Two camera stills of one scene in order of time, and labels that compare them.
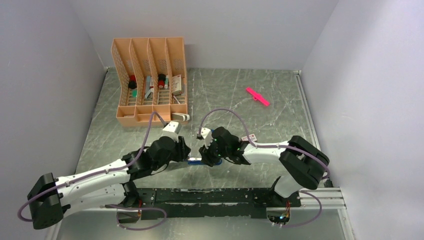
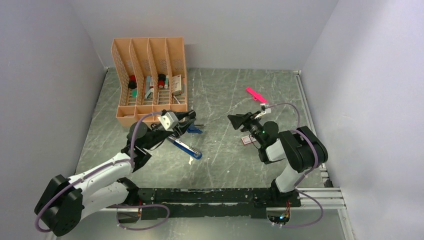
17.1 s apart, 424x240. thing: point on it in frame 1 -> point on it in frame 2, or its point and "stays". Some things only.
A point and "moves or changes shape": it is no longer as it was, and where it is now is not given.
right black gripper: x=206 y=156 -> x=237 y=120
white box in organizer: x=176 y=85 stays
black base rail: x=180 y=203 stays
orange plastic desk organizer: x=152 y=74 stays
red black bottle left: x=132 y=84 stays
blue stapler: x=194 y=161 moves or changes shape
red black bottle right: x=161 y=79 stays
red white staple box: x=252 y=136 stays
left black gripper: x=182 y=150 -> x=181 y=115
